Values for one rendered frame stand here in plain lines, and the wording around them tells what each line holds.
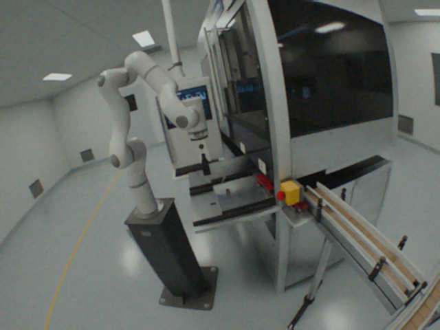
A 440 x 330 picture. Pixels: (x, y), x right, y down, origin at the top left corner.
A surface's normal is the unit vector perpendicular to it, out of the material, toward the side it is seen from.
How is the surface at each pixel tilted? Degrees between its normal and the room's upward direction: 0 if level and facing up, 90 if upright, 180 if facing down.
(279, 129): 90
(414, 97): 90
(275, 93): 90
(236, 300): 0
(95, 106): 90
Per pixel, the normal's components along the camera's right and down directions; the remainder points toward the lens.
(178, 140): 0.19, 0.36
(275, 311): -0.18, -0.90
